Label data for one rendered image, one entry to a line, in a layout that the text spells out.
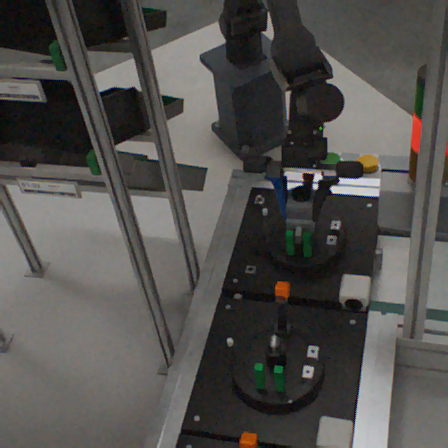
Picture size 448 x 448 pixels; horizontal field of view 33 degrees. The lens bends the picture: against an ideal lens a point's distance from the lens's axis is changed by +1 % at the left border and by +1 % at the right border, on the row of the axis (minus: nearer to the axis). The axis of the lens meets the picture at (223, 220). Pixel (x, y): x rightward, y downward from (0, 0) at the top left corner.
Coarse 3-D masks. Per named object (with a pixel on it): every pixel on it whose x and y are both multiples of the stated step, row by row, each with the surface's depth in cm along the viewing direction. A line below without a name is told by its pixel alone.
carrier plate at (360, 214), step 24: (264, 192) 139; (360, 216) 132; (240, 240) 132; (360, 240) 128; (240, 264) 128; (264, 264) 127; (336, 264) 125; (360, 264) 125; (240, 288) 124; (264, 288) 124; (312, 288) 123; (336, 288) 122
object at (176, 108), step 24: (48, 96) 110; (72, 96) 116; (120, 96) 104; (168, 96) 123; (24, 120) 102; (48, 120) 100; (72, 120) 99; (120, 120) 105; (144, 120) 112; (24, 144) 103; (48, 144) 102; (72, 144) 100
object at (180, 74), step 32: (128, 64) 193; (160, 64) 191; (192, 64) 190; (192, 96) 181; (288, 96) 176; (352, 96) 173; (384, 96) 172; (192, 128) 172; (352, 128) 166; (384, 128) 164; (192, 160) 165; (224, 160) 163
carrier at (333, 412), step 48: (240, 336) 118; (288, 336) 114; (336, 336) 116; (240, 384) 110; (288, 384) 109; (336, 384) 110; (192, 432) 108; (240, 432) 107; (288, 432) 106; (336, 432) 103
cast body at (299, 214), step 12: (288, 192) 123; (300, 192) 120; (312, 192) 122; (288, 204) 120; (300, 204) 120; (312, 204) 120; (288, 216) 122; (300, 216) 121; (312, 216) 121; (288, 228) 123; (300, 228) 122; (312, 228) 122; (300, 240) 122
